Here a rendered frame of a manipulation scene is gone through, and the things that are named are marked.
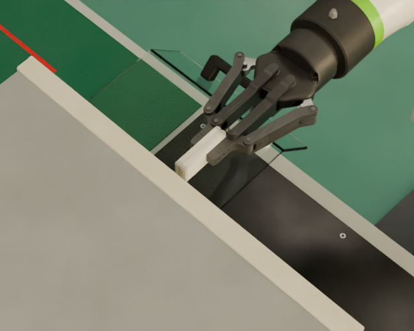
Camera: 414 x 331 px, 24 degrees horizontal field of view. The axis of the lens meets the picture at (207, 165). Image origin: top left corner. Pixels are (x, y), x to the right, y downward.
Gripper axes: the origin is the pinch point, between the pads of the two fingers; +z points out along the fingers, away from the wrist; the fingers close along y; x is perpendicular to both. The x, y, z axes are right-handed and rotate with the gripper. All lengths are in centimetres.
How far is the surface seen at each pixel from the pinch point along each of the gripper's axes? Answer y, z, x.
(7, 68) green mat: 56, -9, -43
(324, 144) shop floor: 30, -78, -118
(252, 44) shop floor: 66, -90, -119
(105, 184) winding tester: -1.8, 15.0, 13.9
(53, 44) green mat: 54, -18, -43
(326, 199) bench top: -2, -27, -43
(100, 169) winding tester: -0.3, 14.1, 13.9
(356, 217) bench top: -8, -28, -43
